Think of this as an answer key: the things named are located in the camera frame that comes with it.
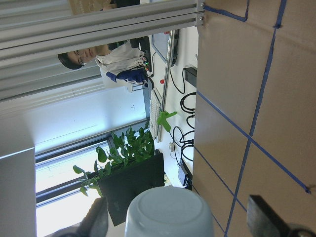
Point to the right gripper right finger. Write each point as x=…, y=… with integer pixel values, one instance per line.
x=263, y=221

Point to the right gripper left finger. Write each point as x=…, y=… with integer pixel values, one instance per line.
x=94, y=224

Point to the light blue cup front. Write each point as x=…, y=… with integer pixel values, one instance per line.
x=169, y=212

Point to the black monitor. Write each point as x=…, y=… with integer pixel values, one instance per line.
x=122, y=186

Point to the green potted plant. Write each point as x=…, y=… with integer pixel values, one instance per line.
x=130, y=148

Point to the white keyboard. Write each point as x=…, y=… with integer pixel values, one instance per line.
x=155, y=105

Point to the seated person with glasses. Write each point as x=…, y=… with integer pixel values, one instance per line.
x=122, y=63

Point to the green handled reach grabber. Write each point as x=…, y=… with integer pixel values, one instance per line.
x=164, y=115

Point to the aluminium frame post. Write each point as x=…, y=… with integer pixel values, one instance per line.
x=26, y=45

